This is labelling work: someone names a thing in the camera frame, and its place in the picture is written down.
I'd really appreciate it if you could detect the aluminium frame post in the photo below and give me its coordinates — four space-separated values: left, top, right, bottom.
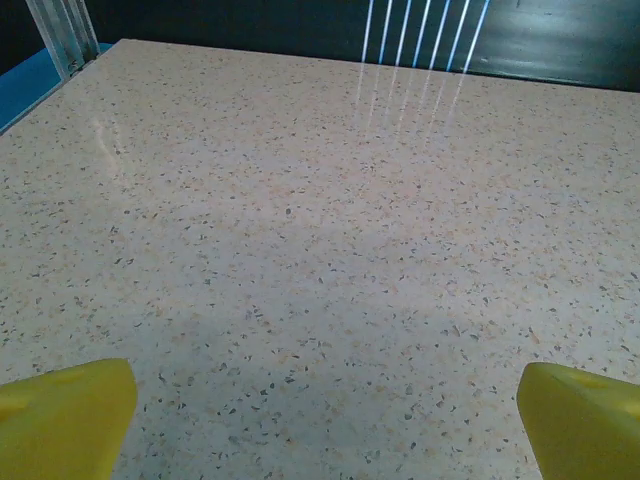
22 0 101 81

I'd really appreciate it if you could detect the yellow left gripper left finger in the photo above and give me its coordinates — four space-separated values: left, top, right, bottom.
0 357 139 480

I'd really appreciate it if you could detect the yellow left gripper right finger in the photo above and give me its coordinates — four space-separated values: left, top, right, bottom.
517 362 640 480

